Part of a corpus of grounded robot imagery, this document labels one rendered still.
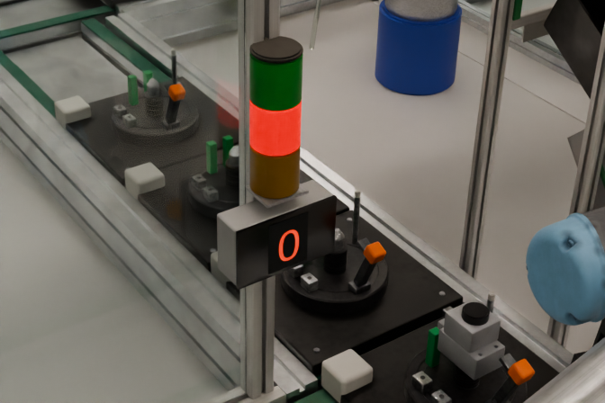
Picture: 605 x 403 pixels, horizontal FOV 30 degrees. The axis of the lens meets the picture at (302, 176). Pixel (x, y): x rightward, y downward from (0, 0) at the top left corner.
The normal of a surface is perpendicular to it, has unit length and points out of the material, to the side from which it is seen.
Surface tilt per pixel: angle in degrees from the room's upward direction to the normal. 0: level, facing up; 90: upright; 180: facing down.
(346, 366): 0
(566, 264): 87
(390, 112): 0
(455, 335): 90
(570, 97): 0
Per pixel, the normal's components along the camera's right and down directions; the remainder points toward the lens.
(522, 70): 0.03, -0.84
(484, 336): 0.57, 0.45
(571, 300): -0.86, 0.22
